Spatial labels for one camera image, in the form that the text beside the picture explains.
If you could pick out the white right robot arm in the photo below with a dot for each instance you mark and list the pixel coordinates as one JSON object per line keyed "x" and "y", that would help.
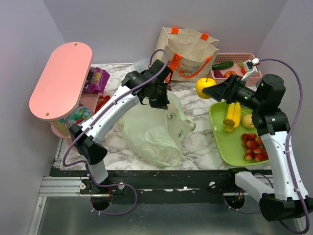
{"x": 288, "y": 199}

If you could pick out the orange mini pumpkin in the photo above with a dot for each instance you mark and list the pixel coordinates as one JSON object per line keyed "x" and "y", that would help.
{"x": 229, "y": 73}

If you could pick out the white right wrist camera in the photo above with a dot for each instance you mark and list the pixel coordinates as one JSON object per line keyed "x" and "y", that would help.
{"x": 251, "y": 69}

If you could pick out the aluminium frame extrusion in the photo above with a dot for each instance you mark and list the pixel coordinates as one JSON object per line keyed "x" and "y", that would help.
{"x": 52, "y": 187}

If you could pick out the green plastic tray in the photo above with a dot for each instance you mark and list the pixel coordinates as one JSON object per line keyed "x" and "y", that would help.
{"x": 230, "y": 145}

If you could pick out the orange carrot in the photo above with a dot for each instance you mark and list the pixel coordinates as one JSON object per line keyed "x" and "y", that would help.
{"x": 242, "y": 67}

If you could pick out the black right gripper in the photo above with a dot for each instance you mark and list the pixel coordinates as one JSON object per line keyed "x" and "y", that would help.
{"x": 226, "y": 90}

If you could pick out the yellow pear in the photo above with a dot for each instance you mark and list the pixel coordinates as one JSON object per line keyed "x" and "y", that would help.
{"x": 247, "y": 121}

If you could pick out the yellow apple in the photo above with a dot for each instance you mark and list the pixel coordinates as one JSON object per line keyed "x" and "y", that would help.
{"x": 204, "y": 83}

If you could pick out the green cucumber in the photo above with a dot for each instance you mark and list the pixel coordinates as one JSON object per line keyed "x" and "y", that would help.
{"x": 222, "y": 66}

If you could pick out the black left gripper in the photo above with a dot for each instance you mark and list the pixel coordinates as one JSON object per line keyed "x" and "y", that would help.
{"x": 163, "y": 103}

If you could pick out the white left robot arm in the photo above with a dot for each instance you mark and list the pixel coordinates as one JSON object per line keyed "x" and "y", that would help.
{"x": 135, "y": 87}

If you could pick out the green white candy packet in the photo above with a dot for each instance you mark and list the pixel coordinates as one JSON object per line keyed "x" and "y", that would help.
{"x": 79, "y": 115}

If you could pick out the red snack packet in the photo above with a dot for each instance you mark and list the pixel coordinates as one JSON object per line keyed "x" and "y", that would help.
{"x": 102, "y": 100}

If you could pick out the yellow banana bunch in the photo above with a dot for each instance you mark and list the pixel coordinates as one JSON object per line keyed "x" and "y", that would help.
{"x": 233, "y": 117}

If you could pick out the pale green plastic grocery bag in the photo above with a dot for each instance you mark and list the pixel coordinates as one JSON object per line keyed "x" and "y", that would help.
{"x": 155, "y": 135}

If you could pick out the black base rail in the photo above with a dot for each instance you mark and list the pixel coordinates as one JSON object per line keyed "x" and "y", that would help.
{"x": 158, "y": 186}

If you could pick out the beige tote bag orange handles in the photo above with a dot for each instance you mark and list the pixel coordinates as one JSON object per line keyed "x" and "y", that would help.
{"x": 191, "y": 53}

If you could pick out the clear plastic box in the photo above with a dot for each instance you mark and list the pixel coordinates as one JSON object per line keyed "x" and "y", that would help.
{"x": 141, "y": 65}

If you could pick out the pink two-tier shelf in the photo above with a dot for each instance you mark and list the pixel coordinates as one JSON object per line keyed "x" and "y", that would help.
{"x": 60, "y": 86}

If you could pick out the red strawberry cluster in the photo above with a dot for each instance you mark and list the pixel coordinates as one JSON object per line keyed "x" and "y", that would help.
{"x": 254, "y": 148}

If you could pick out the purple snack packet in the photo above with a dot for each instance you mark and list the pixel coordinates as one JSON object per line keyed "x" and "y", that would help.
{"x": 96, "y": 81}

